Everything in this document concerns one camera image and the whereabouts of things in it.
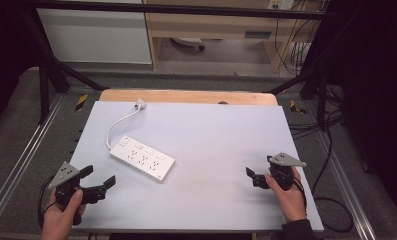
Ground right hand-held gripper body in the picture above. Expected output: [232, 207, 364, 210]
[252, 152, 308, 192]

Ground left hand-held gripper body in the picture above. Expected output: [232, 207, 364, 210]
[48, 161, 107, 226]

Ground person's right hand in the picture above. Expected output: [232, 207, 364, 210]
[264, 166, 308, 224]

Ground person's left hand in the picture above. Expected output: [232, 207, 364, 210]
[40, 188, 87, 240]

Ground white power strip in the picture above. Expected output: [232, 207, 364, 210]
[108, 134, 177, 184]

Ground yellow black tape marker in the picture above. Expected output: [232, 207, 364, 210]
[74, 93, 89, 112]

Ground white power plug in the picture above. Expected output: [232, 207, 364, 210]
[133, 97, 147, 111]

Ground wooden table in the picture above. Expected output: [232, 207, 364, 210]
[98, 88, 279, 107]

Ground white cabinet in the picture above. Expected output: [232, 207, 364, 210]
[36, 7, 153, 65]

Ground office chair base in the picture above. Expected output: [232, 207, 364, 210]
[170, 36, 207, 52]

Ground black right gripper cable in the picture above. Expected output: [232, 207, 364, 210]
[294, 175, 309, 212]

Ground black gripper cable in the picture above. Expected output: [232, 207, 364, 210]
[36, 174, 58, 230]
[294, 175, 309, 212]

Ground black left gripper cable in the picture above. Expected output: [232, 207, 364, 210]
[36, 174, 58, 230]

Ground aluminium rail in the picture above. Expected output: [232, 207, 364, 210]
[0, 94, 67, 231]
[314, 131, 378, 240]

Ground white power strip cord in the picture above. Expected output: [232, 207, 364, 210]
[105, 105, 142, 150]

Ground black floor cable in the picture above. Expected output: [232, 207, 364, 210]
[311, 125, 354, 234]

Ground bundle of black cables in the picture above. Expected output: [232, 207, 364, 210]
[274, 0, 320, 77]

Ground white wall socket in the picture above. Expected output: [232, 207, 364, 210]
[266, 0, 296, 11]

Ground black metal frame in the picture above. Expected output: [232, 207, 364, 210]
[19, 0, 340, 124]

